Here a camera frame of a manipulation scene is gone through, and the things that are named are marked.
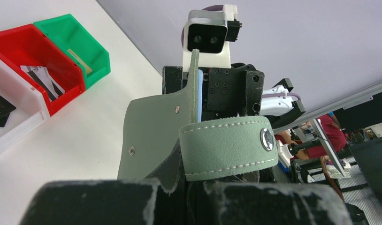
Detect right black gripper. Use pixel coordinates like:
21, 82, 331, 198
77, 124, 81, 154
162, 63, 266, 120

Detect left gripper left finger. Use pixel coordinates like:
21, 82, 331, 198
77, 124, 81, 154
19, 146, 187, 225

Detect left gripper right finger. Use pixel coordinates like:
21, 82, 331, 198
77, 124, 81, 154
194, 180, 353, 225

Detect gold striped card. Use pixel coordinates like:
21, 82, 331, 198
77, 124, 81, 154
67, 49, 92, 75

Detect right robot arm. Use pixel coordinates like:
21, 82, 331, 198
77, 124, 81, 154
197, 63, 306, 129

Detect black card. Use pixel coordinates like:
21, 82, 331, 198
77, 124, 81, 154
0, 95, 16, 128

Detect white grey card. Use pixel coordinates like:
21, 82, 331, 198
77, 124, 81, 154
20, 65, 65, 102

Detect person in red shirt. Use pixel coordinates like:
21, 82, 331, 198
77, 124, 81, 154
273, 114, 348, 160

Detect white plastic bin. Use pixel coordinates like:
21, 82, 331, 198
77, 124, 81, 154
0, 52, 51, 159

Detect green plastic bin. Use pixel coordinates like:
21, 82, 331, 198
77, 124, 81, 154
33, 14, 111, 89

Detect red plastic bin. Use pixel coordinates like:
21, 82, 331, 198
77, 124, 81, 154
0, 24, 86, 116

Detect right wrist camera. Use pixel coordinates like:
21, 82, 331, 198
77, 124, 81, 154
182, 4, 242, 72

